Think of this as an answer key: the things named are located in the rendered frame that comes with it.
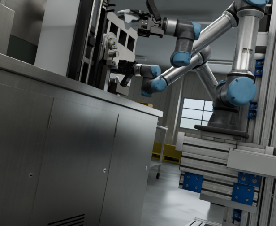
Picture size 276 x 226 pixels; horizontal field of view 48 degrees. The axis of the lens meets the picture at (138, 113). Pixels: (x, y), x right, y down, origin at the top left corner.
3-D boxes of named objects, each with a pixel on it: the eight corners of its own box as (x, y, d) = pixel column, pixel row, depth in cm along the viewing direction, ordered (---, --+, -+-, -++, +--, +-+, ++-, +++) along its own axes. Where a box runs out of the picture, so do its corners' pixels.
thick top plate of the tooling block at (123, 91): (116, 91, 198) (117, 82, 198) (68, 86, 216) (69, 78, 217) (127, 96, 212) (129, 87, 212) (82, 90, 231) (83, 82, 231)
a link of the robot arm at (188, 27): (200, 39, 131) (203, 20, 131) (174, 35, 130) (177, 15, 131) (196, 44, 139) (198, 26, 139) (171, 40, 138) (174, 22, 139)
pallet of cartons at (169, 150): (190, 163, 998) (193, 148, 1001) (183, 164, 914) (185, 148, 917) (152, 155, 1055) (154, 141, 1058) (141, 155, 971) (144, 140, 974)
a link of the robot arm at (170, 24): (177, 15, 132) (174, 24, 140) (166, 13, 132) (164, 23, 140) (174, 31, 130) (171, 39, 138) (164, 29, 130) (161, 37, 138)
